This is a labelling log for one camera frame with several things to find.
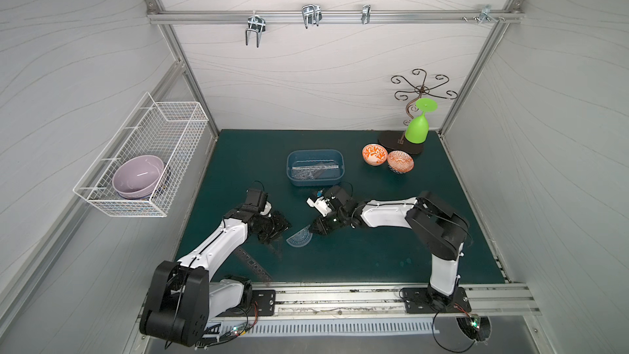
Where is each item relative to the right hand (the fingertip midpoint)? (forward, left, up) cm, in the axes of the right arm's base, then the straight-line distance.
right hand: (317, 228), depth 89 cm
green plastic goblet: (+31, -37, +22) cm, 53 cm away
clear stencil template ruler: (+25, +6, +1) cm, 25 cm away
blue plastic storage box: (+23, -4, 0) cm, 24 cm away
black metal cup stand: (+45, -35, +1) cm, 57 cm away
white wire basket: (+18, +49, +32) cm, 61 cm away
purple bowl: (-3, +45, +36) cm, 57 cm away
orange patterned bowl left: (+36, -24, +1) cm, 44 cm away
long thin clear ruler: (+28, +2, +1) cm, 28 cm away
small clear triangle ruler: (-8, +13, +1) cm, 16 cm away
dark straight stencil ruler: (-14, +20, +1) cm, 25 cm away
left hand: (0, +10, +5) cm, 11 cm away
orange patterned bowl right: (+32, -36, 0) cm, 48 cm away
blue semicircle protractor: (-4, +6, 0) cm, 7 cm away
